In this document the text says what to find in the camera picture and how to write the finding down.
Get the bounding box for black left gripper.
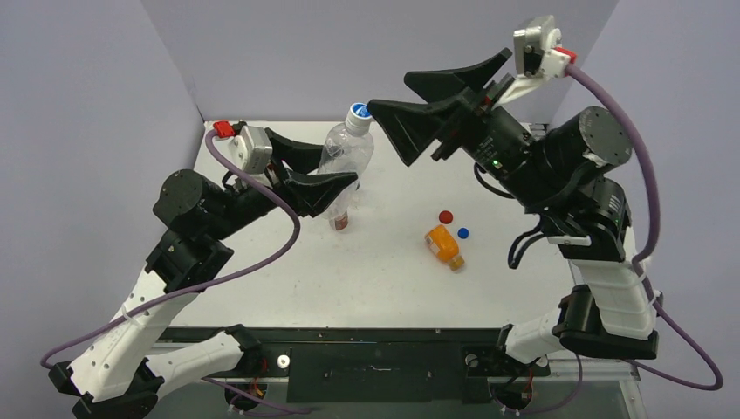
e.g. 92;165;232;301
207;131;356;240

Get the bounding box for clear crushed plastic bottle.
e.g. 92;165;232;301
318;121;374;223

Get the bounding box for small bottle red label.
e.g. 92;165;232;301
329;211;349;231

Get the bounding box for white blue bottle cap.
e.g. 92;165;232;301
345;102;373;131

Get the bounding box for red bottle cap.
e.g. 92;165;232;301
438;210;454;224

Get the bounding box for orange juice bottle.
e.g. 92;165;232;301
424;224;465;271

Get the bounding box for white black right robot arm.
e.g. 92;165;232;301
367;49;659;373

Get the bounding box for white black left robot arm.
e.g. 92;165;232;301
41;121;358;418

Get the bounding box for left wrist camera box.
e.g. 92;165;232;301
228;121;273;186

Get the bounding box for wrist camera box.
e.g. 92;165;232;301
228;121;273;186
496;15;578;106

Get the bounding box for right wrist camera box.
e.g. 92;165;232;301
496;15;578;106

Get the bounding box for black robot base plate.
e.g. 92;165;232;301
168;326;551;406

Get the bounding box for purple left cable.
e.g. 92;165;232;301
38;120;302;415

